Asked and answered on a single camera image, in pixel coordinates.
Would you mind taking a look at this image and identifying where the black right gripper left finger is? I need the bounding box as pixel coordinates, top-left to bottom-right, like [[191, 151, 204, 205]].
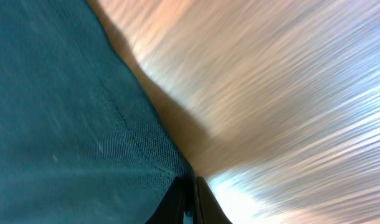
[[146, 177, 186, 224]]

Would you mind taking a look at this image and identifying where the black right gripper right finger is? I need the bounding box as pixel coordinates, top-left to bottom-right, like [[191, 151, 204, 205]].
[[194, 176, 232, 224]]

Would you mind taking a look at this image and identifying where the black polo shirt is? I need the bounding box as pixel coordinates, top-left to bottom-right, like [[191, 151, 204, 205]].
[[0, 0, 194, 223]]

